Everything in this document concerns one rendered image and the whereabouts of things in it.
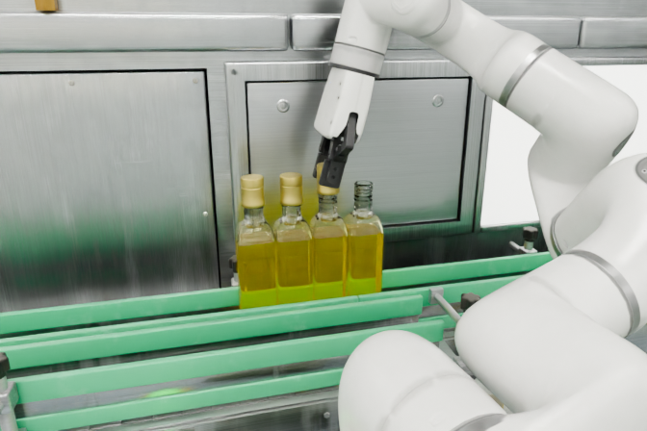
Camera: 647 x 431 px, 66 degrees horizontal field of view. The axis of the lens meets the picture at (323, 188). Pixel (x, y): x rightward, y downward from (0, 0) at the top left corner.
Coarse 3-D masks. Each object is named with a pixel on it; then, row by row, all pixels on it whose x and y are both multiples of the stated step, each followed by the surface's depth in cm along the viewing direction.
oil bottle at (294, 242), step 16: (288, 224) 74; (304, 224) 75; (288, 240) 74; (304, 240) 75; (288, 256) 75; (304, 256) 76; (288, 272) 76; (304, 272) 76; (288, 288) 76; (304, 288) 77
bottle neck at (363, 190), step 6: (354, 186) 77; (360, 186) 76; (366, 186) 76; (372, 186) 77; (354, 192) 77; (360, 192) 76; (366, 192) 76; (372, 192) 77; (354, 198) 78; (360, 198) 77; (366, 198) 77; (372, 198) 78; (354, 204) 78; (360, 204) 77; (366, 204) 77; (372, 204) 78; (354, 210) 78; (360, 210) 77; (366, 210) 77; (372, 210) 78
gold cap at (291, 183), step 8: (280, 176) 74; (288, 176) 73; (296, 176) 73; (280, 184) 74; (288, 184) 73; (296, 184) 73; (280, 192) 74; (288, 192) 73; (296, 192) 73; (280, 200) 75; (288, 200) 74; (296, 200) 74
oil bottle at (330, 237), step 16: (320, 224) 76; (336, 224) 76; (320, 240) 75; (336, 240) 76; (320, 256) 76; (336, 256) 77; (320, 272) 77; (336, 272) 78; (320, 288) 78; (336, 288) 79
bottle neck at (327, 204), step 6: (324, 198) 75; (330, 198) 75; (336, 198) 76; (324, 204) 76; (330, 204) 76; (336, 204) 77; (324, 210) 76; (330, 210) 76; (336, 210) 77; (324, 216) 76; (330, 216) 76
